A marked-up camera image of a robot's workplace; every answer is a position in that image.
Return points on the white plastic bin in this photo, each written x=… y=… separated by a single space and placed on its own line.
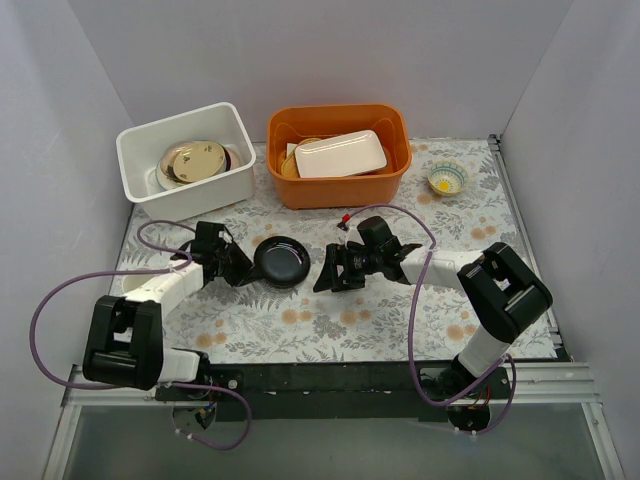
x=140 y=148

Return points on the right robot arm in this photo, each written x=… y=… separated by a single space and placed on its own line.
x=505 y=293

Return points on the floral table mat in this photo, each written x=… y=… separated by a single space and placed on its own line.
x=384 y=321

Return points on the black small plate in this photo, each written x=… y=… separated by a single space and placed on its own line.
x=281 y=261

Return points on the pink plate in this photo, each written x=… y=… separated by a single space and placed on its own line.
x=236 y=160

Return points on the orange plastic bin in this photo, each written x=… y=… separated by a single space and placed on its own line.
x=293 y=124

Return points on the patterned small bowl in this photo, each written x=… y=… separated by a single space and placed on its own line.
x=448 y=177

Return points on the white ceramic mug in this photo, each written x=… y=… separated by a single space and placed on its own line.
x=131 y=282

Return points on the tan round plate in bin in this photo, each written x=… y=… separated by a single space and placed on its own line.
x=288 y=167

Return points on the brown glossy small plate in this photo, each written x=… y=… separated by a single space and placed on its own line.
x=167 y=161

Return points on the white rectangular tray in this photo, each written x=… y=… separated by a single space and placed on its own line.
x=341 y=156

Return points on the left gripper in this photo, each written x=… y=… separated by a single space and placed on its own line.
x=232 y=260

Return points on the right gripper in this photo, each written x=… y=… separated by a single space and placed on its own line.
x=339 y=267

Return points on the beige plate with red marks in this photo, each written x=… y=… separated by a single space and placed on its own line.
x=206 y=160

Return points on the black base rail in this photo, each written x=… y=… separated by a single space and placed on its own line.
x=327 y=391

